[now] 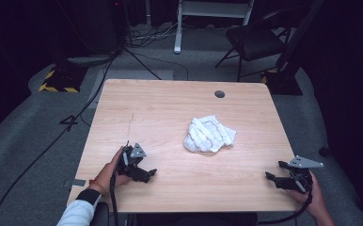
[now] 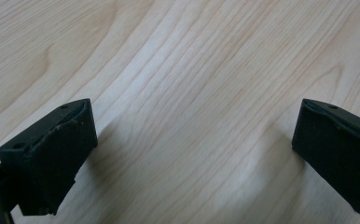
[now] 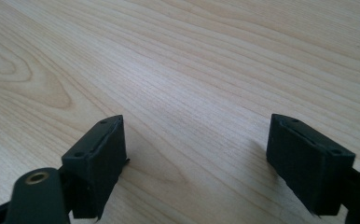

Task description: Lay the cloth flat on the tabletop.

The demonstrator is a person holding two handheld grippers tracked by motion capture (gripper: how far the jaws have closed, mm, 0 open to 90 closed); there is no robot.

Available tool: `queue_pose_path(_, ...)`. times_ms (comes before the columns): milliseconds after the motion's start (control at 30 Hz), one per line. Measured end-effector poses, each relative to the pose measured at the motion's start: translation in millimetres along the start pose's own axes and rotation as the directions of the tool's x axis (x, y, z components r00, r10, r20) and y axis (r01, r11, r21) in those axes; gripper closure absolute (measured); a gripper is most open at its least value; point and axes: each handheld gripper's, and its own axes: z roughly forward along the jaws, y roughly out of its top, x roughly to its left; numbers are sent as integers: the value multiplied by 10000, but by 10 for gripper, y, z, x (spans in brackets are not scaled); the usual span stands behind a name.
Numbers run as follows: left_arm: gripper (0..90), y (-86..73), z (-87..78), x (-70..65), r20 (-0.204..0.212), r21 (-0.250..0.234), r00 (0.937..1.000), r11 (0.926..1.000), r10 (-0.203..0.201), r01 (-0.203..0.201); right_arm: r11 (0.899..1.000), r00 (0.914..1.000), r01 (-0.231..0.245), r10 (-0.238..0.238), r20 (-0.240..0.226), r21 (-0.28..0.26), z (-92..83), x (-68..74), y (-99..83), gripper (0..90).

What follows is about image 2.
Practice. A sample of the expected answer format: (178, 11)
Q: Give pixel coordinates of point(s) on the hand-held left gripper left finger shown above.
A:
(49, 158)

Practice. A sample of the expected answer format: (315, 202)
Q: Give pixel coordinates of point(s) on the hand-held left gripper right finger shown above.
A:
(336, 149)

